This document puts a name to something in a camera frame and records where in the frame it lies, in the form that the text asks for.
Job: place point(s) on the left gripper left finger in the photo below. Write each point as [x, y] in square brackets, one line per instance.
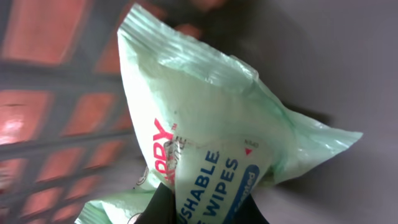
[161, 208]

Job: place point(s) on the mint green wipes packet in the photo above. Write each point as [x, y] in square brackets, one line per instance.
[208, 127]

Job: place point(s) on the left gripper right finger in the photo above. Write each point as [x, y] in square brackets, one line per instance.
[247, 213]

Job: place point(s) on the grey plastic mesh basket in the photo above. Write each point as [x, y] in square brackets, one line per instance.
[65, 133]

